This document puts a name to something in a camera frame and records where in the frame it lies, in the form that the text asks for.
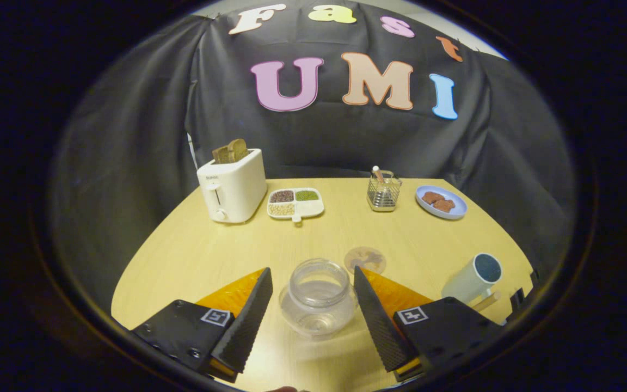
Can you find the brown cookie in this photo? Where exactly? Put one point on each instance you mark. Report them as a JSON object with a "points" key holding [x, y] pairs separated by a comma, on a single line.
{"points": [[432, 197], [444, 206]]}

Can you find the brown toast slice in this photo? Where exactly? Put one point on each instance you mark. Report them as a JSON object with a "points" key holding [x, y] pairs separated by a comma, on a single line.
{"points": [[238, 148], [221, 155]]}

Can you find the black backdrop cloth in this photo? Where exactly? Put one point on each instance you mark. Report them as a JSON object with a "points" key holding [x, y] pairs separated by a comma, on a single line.
{"points": [[128, 163]]}

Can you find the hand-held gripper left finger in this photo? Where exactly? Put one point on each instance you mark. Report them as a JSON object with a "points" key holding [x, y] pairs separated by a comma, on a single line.
{"points": [[245, 326]]}

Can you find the light blue plate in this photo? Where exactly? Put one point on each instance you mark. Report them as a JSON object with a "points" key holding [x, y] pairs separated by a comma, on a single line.
{"points": [[458, 209]]}

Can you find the white divided grain tray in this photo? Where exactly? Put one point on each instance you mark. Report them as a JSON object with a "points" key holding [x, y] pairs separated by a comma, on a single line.
{"points": [[295, 203]]}

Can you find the round brown coaster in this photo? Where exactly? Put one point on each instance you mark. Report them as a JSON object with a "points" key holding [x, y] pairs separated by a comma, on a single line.
{"points": [[365, 259]]}

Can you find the clear glass bottle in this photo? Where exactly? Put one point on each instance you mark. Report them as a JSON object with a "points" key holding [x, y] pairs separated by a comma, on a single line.
{"points": [[319, 296]]}

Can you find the white cup with blue inside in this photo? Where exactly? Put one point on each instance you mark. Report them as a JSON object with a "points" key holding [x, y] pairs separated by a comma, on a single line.
{"points": [[468, 280]]}

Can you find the wooden table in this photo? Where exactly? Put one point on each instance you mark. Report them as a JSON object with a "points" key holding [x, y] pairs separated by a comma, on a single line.
{"points": [[194, 256]]}

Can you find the black table clamp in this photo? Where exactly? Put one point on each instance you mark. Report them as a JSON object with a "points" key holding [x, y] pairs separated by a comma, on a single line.
{"points": [[535, 277], [517, 299]]}

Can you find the white toaster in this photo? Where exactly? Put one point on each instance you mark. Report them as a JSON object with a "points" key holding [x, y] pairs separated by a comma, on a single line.
{"points": [[237, 188]]}

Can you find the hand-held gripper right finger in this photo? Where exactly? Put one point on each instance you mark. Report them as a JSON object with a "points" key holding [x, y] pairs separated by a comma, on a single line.
{"points": [[381, 326]]}

